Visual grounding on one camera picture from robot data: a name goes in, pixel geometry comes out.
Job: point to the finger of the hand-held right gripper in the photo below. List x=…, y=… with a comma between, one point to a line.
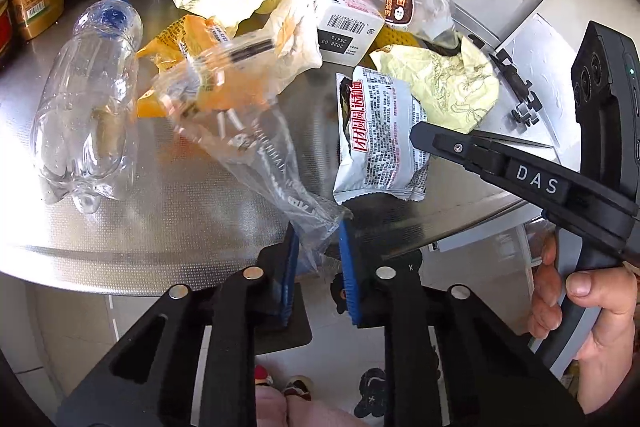
x=500, y=162

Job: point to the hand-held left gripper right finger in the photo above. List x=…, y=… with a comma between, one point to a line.
x=350, y=277

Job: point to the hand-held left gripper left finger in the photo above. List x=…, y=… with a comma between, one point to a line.
x=290, y=277

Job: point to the clear plastic wrapper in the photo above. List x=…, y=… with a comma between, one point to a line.
x=265, y=167

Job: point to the silver snack packet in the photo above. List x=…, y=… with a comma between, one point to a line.
x=375, y=142

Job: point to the pink and white carton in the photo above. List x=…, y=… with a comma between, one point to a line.
x=345, y=17

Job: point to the person's right hand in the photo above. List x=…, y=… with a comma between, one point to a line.
x=615, y=307

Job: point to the small black stove grate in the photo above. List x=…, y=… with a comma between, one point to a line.
x=522, y=107

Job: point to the colourful patterned slipper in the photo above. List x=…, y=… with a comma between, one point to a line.
x=298, y=388
x=262, y=377

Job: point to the black bear-shaped mat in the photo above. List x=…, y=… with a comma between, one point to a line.
x=370, y=394

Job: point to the person's left leg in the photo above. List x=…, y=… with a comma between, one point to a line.
x=272, y=409

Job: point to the person's leg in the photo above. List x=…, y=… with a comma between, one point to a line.
x=320, y=414
x=272, y=409

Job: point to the person's right leg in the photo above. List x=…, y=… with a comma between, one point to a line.
x=320, y=414

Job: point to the yellow mesh sponge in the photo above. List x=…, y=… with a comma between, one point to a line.
x=395, y=38

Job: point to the white base cabinet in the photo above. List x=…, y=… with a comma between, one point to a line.
x=65, y=332

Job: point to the white crumpled paper wrapper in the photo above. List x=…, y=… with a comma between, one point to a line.
x=300, y=42

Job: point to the orange snack bag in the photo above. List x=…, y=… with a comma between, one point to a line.
x=170, y=42

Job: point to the clear plastic bottle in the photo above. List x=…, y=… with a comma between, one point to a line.
x=85, y=107

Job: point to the large red lid jar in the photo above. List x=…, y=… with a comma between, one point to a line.
x=4, y=27

